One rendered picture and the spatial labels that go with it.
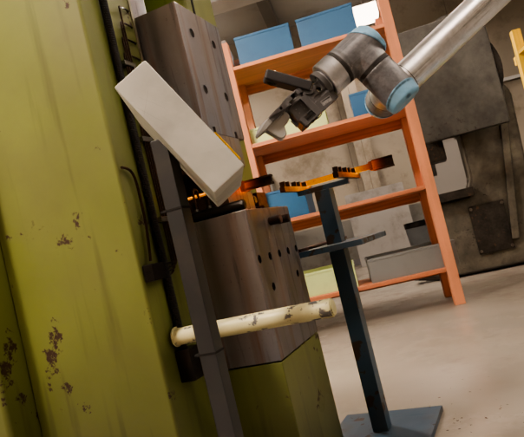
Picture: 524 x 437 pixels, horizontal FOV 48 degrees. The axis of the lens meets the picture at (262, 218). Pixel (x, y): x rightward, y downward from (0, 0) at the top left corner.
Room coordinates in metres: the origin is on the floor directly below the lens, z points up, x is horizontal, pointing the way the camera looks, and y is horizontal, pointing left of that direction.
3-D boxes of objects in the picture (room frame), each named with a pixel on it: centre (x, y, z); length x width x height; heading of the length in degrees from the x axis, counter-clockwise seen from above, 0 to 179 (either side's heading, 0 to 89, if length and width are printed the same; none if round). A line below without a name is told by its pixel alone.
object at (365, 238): (2.25, -0.26, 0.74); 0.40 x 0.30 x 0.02; 156
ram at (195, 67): (1.94, 0.23, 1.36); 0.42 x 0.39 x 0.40; 69
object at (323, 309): (1.47, 0.09, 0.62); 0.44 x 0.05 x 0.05; 69
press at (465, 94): (6.25, -2.15, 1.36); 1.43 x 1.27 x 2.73; 81
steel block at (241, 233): (1.95, 0.23, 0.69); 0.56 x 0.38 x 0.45; 69
